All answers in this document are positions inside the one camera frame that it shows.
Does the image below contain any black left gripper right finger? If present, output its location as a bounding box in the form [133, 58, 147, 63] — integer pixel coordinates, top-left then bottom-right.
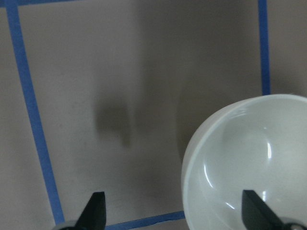
[241, 190, 287, 230]

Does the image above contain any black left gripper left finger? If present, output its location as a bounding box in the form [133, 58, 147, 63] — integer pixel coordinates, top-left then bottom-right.
[74, 192, 106, 230]

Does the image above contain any white ceramic bowl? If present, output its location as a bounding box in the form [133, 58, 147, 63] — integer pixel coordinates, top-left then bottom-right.
[181, 94, 307, 230]

